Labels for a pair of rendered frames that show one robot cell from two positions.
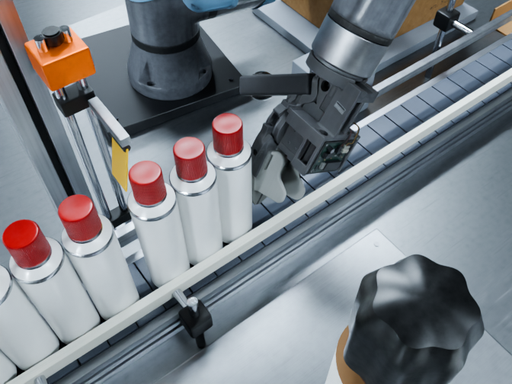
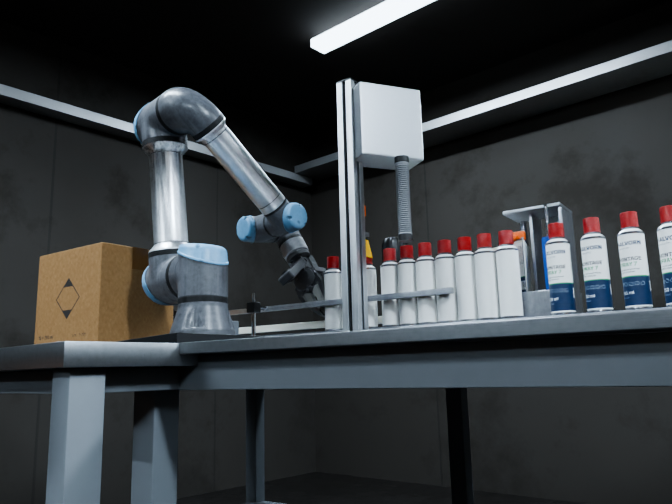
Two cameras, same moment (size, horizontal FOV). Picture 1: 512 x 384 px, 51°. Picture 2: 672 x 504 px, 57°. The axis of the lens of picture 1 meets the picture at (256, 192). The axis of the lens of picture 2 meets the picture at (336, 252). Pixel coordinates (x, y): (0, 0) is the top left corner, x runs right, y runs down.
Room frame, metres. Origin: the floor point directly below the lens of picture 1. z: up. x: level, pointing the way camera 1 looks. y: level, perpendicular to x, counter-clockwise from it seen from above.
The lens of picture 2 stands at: (0.94, 1.64, 0.77)
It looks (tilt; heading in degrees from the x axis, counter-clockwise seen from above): 11 degrees up; 251
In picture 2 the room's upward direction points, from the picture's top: 2 degrees counter-clockwise
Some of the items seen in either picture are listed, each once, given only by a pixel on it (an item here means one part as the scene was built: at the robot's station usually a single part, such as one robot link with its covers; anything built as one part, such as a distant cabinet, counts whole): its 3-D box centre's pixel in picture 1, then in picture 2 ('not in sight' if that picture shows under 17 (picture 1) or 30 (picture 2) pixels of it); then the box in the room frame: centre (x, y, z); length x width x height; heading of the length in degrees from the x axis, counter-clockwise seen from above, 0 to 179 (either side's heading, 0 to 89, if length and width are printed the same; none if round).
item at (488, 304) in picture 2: not in sight; (486, 276); (0.14, 0.38, 0.98); 0.05 x 0.05 x 0.20
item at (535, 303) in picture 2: not in sight; (541, 264); (0.00, 0.40, 1.01); 0.14 x 0.13 x 0.26; 127
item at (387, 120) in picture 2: not in sight; (383, 128); (0.33, 0.26, 1.38); 0.17 x 0.10 x 0.19; 2
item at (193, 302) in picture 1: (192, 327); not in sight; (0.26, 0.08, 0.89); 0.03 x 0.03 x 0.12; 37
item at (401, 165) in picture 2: not in sight; (403, 198); (0.31, 0.31, 1.18); 0.04 x 0.04 x 0.21
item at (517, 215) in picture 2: not in sight; (537, 212); (0.00, 0.40, 1.14); 0.14 x 0.11 x 0.01; 127
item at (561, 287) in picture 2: not in sight; (559, 269); (0.04, 0.51, 0.98); 0.05 x 0.05 x 0.20
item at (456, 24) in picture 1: (449, 45); not in sight; (0.77, -0.34, 0.91); 0.07 x 0.03 x 0.17; 37
